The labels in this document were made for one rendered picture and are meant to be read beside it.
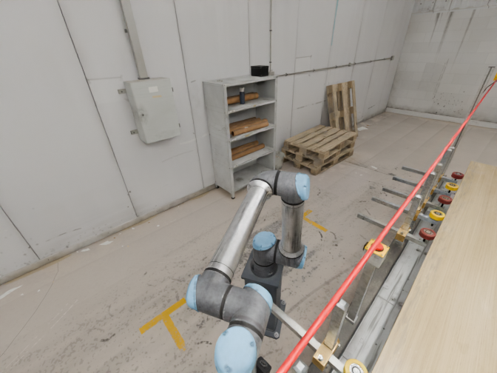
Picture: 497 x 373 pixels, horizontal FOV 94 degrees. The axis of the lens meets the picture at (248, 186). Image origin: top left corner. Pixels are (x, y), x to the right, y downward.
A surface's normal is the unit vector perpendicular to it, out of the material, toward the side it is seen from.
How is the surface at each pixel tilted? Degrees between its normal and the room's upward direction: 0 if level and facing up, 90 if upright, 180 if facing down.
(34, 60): 90
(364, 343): 0
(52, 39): 90
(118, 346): 0
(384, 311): 0
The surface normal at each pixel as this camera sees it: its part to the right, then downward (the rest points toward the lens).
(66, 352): -0.04, -0.85
